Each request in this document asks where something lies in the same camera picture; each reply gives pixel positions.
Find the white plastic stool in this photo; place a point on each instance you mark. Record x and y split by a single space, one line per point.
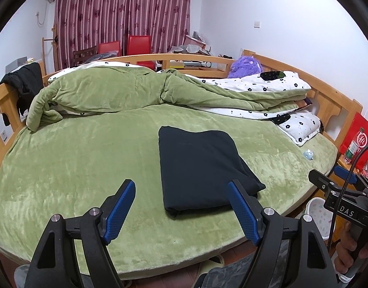
317 216

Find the beige slipper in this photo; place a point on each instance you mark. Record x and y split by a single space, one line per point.
213 261

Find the green label plastic bottle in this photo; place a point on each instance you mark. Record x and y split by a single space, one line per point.
353 147

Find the green and white floral quilt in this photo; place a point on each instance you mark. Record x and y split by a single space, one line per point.
112 90

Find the grey box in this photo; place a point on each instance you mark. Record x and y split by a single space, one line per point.
17 64

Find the green plush bed sheet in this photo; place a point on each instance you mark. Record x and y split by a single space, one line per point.
82 162

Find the grey camouflage trousers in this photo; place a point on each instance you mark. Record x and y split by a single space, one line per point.
231 273

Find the maroon striped curtain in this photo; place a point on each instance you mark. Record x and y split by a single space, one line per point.
124 9

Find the red chair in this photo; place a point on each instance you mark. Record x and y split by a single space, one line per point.
109 48
139 45

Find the person's right hand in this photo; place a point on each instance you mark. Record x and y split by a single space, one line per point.
345 252

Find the wooden coat rack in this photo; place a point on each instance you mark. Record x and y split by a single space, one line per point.
45 54

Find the dark wooden chair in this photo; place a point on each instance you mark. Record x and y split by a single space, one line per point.
84 55

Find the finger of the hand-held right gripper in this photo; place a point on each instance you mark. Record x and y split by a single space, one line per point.
345 174
320 179

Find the white floral pillow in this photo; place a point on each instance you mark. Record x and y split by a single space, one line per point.
300 126

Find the wooden bed frame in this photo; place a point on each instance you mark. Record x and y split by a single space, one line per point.
330 102

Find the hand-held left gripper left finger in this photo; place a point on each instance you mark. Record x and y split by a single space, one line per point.
119 213

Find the dark navy sweatshirt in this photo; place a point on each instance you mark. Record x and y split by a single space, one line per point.
196 165

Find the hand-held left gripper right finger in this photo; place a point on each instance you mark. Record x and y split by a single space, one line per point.
243 213

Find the small light blue object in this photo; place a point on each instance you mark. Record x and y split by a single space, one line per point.
309 154

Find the purple plush toy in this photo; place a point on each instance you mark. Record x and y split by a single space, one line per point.
245 66

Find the black jacket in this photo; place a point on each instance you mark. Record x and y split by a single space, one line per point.
25 81

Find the pile of clutter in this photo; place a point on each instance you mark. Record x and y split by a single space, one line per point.
190 46

